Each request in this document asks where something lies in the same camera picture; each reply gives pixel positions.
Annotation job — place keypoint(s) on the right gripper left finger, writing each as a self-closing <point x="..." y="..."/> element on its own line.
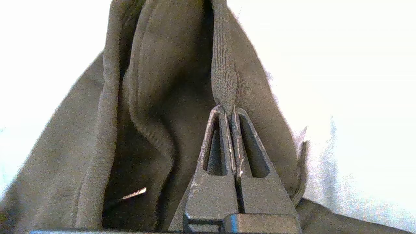
<point x="211" y="198"/>

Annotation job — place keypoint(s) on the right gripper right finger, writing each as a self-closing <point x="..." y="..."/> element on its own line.
<point x="266" y="198"/>

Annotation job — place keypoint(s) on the black zip hoodie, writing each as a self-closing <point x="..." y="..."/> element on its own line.
<point x="162" y="65"/>

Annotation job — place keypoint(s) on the blue bed sheet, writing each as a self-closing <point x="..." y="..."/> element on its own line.
<point x="357" y="65"/>

